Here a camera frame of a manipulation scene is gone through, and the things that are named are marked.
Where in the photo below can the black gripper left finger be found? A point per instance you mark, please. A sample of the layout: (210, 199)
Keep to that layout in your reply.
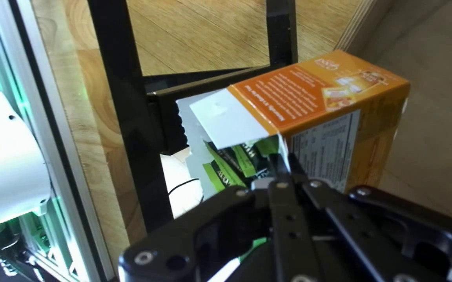
(286, 224)

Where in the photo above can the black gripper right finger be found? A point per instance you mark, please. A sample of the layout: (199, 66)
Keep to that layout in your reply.
(341, 224)

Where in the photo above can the orange tea bag box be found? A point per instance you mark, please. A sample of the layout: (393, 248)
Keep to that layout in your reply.
(315, 99)

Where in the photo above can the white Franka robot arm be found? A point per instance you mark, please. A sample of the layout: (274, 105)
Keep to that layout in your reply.
(7, 161)

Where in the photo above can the wooden pull-out pantry drawer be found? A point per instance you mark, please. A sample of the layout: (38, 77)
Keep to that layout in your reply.
(436, 130)

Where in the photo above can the black metal stand frame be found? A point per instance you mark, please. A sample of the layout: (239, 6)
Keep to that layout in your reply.
(126, 114)

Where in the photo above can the aluminium robot stand frame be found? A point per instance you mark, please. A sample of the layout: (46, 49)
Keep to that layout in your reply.
(54, 130)

